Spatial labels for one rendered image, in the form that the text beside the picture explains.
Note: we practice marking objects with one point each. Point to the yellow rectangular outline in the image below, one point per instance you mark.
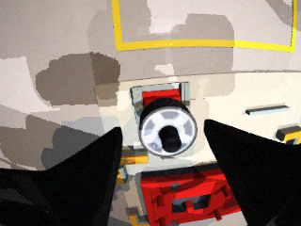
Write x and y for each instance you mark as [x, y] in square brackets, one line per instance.
[120, 46]

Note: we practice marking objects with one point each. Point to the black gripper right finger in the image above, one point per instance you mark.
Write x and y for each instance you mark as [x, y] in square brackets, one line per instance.
[263, 174]

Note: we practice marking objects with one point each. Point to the black tyre with grey hub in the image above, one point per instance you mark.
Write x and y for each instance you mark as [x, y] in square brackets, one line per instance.
[160, 113]

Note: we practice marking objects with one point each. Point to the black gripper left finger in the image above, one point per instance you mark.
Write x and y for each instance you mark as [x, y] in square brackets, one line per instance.
[77, 192]

